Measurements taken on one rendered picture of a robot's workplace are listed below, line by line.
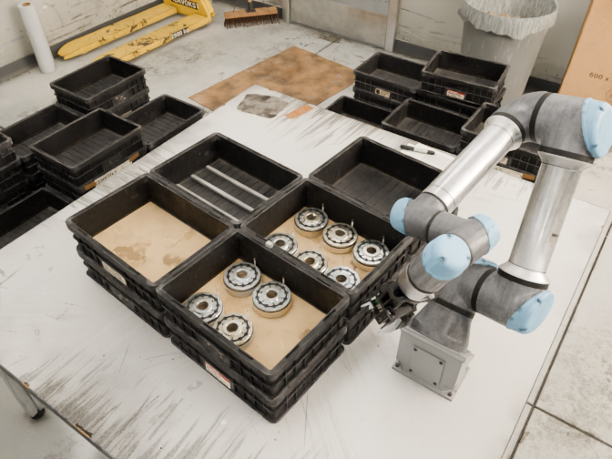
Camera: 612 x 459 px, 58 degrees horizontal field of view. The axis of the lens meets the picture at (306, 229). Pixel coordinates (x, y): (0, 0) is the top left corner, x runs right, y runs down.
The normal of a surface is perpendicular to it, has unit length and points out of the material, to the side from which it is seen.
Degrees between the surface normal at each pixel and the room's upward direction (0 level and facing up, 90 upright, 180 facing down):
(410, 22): 90
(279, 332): 0
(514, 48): 94
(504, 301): 60
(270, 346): 0
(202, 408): 0
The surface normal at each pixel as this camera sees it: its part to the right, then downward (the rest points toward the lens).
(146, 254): 0.00, -0.73
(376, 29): -0.57, 0.56
